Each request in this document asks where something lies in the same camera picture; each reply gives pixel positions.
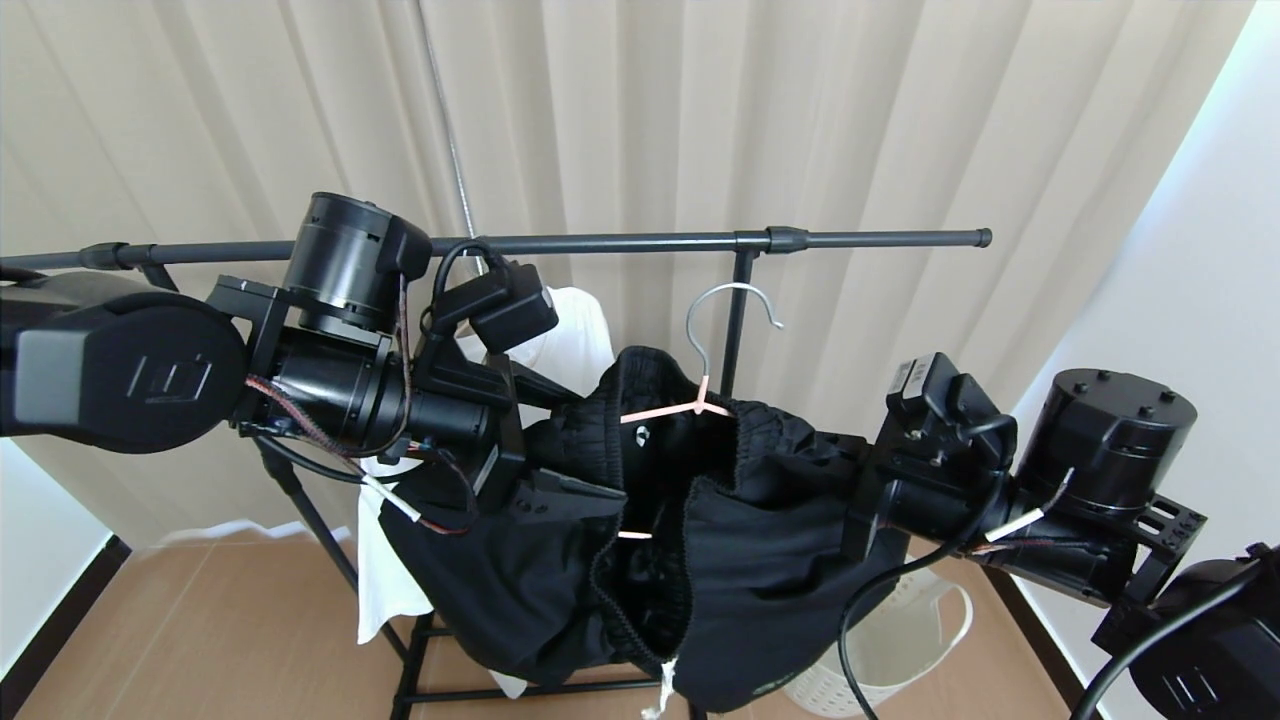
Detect white laundry basket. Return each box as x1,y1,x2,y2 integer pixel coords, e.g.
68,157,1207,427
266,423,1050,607
780,570,974,719

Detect black garment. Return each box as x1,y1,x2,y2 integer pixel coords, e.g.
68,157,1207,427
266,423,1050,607
378,345,911,716

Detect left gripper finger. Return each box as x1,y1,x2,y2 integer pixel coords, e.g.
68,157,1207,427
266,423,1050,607
515,362,583,408
520,468,628,521

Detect black clothes rack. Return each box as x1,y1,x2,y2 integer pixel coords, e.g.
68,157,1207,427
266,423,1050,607
0,226,993,720

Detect white printed t-shirt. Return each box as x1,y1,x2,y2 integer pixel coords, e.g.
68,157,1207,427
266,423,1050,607
355,287,616,701

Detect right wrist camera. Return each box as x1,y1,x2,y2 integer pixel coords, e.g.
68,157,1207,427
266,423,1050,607
885,352,1019,471

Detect pink clothes hanger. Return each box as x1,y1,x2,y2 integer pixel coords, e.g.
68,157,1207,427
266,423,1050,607
618,282,784,541

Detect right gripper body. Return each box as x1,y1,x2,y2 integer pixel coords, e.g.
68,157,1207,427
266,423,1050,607
845,430,1141,606

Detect beige curtain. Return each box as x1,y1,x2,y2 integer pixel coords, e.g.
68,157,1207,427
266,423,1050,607
0,0,1256,551

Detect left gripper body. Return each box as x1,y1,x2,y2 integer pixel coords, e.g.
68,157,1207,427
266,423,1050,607
255,335,526,521

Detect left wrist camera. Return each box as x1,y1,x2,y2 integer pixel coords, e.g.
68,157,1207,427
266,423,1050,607
415,262,559,381

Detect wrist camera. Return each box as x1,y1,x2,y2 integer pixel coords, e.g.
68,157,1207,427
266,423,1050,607
415,262,559,381
885,352,1019,471

